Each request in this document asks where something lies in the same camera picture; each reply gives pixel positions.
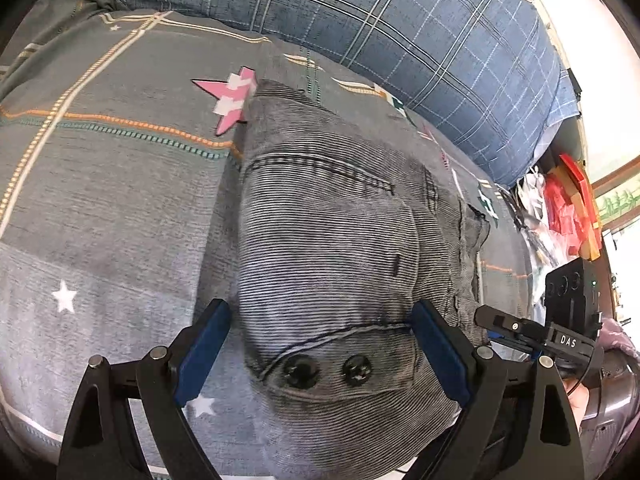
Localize red and orange clutter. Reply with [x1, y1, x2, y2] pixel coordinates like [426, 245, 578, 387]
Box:
[550, 162, 603, 262]

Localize grey denim pants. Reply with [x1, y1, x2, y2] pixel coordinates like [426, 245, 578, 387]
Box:
[235, 79, 493, 480]

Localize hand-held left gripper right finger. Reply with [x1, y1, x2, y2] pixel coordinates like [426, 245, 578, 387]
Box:
[411, 300, 586, 480]

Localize grey patterned bed sheet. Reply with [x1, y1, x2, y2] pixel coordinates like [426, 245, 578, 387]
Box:
[0, 0, 538, 480]

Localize person's right hand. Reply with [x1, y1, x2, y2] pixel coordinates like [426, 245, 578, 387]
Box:
[564, 379, 591, 433]

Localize red plastic bag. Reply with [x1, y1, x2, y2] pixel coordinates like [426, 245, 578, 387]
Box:
[542, 154, 601, 241]

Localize blue plaid pillow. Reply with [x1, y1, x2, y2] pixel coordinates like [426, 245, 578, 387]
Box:
[92, 0, 581, 188]

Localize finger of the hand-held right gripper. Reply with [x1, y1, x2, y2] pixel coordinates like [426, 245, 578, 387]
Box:
[474, 305, 550, 345]
[487, 330, 543, 359]

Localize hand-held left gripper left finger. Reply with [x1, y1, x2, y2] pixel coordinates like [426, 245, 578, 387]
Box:
[56, 298, 232, 480]

